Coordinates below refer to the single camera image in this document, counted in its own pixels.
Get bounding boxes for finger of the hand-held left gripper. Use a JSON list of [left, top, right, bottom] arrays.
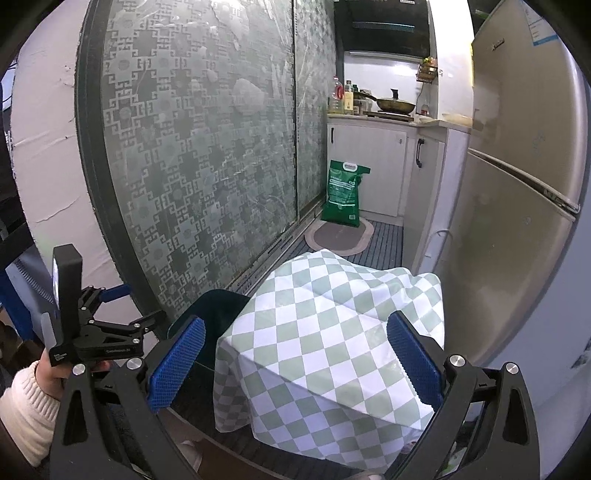
[[85, 309, 168, 343], [79, 283, 133, 321]]

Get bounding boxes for person's left forearm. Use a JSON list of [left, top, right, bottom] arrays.
[[0, 360, 62, 469]]

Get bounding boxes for green white checkered tablecloth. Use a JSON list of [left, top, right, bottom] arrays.
[[213, 249, 447, 474]]

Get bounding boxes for silver refrigerator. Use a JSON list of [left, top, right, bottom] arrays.
[[433, 0, 591, 370]]

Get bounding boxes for wall spice rack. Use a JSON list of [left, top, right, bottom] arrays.
[[417, 56, 440, 85]]

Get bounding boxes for black range hood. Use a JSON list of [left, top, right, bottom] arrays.
[[333, 0, 433, 59]]

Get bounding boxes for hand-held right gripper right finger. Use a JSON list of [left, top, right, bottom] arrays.
[[386, 310, 541, 480]]

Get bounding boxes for oval grey floor mat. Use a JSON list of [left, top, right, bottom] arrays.
[[304, 219, 376, 257]]

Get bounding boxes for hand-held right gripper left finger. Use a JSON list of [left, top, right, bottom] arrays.
[[48, 316, 207, 480]]

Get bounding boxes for wok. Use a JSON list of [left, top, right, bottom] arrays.
[[376, 97, 417, 116]]

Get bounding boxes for patterned glass sliding door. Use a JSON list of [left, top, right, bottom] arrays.
[[75, 0, 299, 320], [293, 0, 339, 221]]

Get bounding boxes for person's left hand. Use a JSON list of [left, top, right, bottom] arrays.
[[34, 348, 71, 398]]

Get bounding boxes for white kitchen cabinet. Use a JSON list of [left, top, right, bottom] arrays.
[[327, 114, 472, 274]]

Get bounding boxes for green sack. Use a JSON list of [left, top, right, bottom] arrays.
[[321, 159, 373, 228]]

